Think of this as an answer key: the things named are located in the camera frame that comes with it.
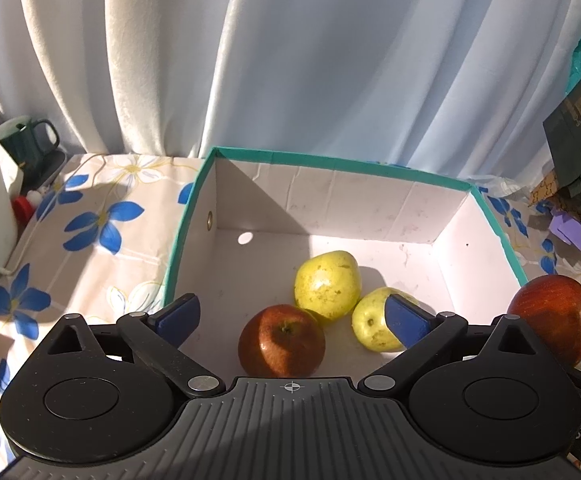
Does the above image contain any red apple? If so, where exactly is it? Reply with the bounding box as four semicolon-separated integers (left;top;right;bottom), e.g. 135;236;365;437
507;274;581;366
237;304;326;378

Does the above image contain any small yellow pear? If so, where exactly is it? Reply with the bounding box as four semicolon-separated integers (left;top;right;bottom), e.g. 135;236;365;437
351;287;420;353

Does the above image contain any large yellow pear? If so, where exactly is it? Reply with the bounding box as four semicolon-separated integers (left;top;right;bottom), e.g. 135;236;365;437
293;250;362;324

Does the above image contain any floral tablecloth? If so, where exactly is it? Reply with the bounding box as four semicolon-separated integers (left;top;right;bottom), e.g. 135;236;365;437
0;155;581;471

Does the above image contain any teal cardboard box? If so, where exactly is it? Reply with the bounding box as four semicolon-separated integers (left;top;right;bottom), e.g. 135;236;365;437
164;148;527;382

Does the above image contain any small red object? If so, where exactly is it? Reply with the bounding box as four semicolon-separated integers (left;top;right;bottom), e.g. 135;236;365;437
12;196;36;226

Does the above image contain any dark green mug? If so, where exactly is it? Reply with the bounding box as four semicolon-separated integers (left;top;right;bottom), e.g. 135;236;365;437
0;116;67;198

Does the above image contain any white curtain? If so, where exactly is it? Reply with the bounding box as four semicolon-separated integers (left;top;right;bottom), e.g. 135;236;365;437
0;0;581;182

